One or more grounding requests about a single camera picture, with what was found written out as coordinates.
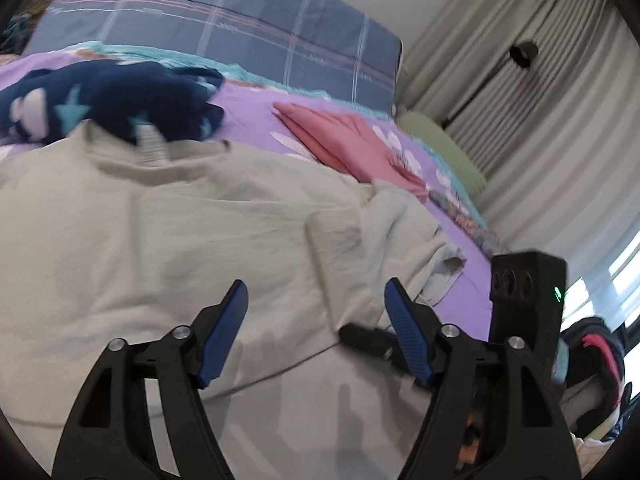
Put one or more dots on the beige shirt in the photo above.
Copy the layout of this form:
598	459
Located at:
175	240

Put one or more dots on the pink folded shirt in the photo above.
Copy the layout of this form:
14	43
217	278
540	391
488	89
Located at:
345	140

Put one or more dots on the purple floral bed sheet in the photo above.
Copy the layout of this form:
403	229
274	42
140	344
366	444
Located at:
250	120

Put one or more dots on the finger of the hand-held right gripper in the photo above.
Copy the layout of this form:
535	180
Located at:
365	337

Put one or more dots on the navy star-print garment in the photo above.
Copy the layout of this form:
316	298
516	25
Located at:
125	95

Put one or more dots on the pile of mixed clothes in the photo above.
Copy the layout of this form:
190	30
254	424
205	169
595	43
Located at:
595	360

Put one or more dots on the multicoloured patterned cloth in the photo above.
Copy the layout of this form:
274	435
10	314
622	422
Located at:
475	225

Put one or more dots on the green pillow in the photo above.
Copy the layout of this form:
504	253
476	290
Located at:
440	150

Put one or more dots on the bright window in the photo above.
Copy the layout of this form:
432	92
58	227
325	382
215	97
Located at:
625	265

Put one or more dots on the black round curtain holder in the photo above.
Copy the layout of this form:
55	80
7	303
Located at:
523	54

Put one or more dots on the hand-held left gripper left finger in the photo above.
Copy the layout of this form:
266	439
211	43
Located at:
225	330

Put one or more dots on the beige curtain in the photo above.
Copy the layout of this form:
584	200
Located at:
550	135

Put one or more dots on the blue plaid pillow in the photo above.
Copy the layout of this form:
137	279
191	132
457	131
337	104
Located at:
225	10

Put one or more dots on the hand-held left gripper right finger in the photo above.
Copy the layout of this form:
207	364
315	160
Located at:
407	332

